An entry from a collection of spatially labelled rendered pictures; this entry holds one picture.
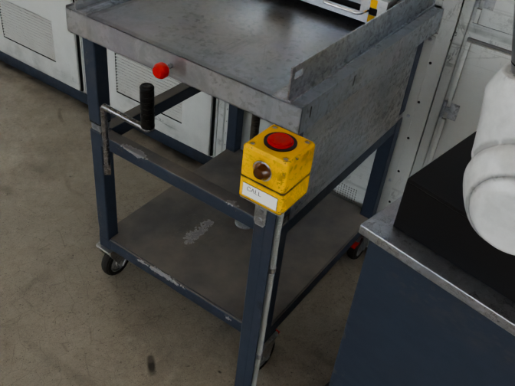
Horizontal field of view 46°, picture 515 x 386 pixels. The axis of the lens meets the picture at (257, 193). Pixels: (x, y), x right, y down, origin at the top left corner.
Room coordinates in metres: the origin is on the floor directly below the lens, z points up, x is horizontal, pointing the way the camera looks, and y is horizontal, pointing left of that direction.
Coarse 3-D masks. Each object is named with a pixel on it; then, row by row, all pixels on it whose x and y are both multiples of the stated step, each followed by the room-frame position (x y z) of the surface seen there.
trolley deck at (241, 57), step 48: (144, 0) 1.37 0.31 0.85; (192, 0) 1.40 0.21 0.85; (240, 0) 1.44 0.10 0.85; (288, 0) 1.48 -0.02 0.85; (144, 48) 1.16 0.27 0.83; (192, 48) 1.15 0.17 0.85; (240, 48) 1.18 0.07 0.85; (288, 48) 1.20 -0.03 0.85; (384, 48) 1.26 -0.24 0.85; (240, 96) 1.03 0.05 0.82; (336, 96) 1.07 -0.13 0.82
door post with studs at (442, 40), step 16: (448, 0) 1.54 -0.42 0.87; (448, 16) 1.53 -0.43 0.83; (448, 32) 1.53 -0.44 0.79; (432, 48) 1.54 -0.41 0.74; (432, 64) 1.54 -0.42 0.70; (432, 80) 1.53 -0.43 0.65; (416, 112) 1.54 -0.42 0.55; (416, 128) 1.53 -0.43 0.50; (416, 144) 1.52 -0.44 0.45; (400, 160) 1.54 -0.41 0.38; (400, 176) 1.53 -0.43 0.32; (400, 192) 1.53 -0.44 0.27
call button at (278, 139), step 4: (276, 132) 0.78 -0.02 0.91; (280, 132) 0.78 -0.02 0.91; (268, 136) 0.77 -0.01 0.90; (272, 136) 0.76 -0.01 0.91; (276, 136) 0.77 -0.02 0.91; (280, 136) 0.77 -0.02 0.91; (284, 136) 0.77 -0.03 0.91; (288, 136) 0.77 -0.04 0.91; (268, 140) 0.76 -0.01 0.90; (272, 140) 0.75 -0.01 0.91; (276, 140) 0.75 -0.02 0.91; (280, 140) 0.76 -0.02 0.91; (284, 140) 0.76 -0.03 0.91; (288, 140) 0.76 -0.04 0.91; (292, 140) 0.76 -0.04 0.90; (272, 144) 0.75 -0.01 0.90; (276, 144) 0.74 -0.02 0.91; (280, 144) 0.75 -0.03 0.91; (284, 144) 0.75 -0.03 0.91; (288, 144) 0.75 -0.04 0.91; (292, 144) 0.75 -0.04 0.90; (280, 148) 0.74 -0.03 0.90; (284, 148) 0.74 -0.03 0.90
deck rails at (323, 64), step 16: (80, 0) 1.28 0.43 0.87; (96, 0) 1.31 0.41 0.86; (112, 0) 1.34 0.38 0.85; (128, 0) 1.35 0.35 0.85; (416, 0) 1.44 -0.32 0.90; (432, 0) 1.55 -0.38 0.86; (384, 16) 1.29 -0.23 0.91; (400, 16) 1.38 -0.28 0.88; (416, 16) 1.46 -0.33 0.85; (352, 32) 1.16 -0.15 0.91; (368, 32) 1.23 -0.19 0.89; (384, 32) 1.31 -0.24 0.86; (336, 48) 1.11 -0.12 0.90; (352, 48) 1.18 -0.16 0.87; (368, 48) 1.24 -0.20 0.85; (304, 64) 1.01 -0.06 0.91; (320, 64) 1.07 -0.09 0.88; (336, 64) 1.13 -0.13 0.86; (304, 80) 1.02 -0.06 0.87; (320, 80) 1.07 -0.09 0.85; (288, 96) 0.98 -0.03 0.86
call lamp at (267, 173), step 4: (260, 160) 0.73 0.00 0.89; (256, 164) 0.73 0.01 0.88; (260, 164) 0.72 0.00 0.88; (264, 164) 0.72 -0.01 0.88; (256, 168) 0.72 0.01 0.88; (260, 168) 0.72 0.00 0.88; (264, 168) 0.72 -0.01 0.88; (268, 168) 0.72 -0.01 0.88; (256, 172) 0.72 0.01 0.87; (260, 172) 0.71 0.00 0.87; (264, 172) 0.71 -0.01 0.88; (268, 172) 0.72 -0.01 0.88; (256, 176) 0.72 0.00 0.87; (260, 176) 0.71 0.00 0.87; (264, 176) 0.71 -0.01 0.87; (268, 176) 0.71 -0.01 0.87; (264, 180) 0.72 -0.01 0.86; (268, 180) 0.72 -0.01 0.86
